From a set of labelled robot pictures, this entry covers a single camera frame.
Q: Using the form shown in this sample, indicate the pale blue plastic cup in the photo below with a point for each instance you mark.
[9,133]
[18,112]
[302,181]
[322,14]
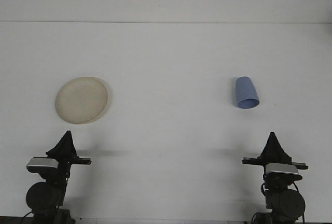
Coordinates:
[245,90]

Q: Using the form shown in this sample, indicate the pale cream round plate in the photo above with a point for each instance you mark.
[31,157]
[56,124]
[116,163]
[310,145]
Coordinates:
[81,99]

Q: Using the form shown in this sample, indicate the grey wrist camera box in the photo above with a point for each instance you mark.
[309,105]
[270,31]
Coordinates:
[281,169]
[41,164]

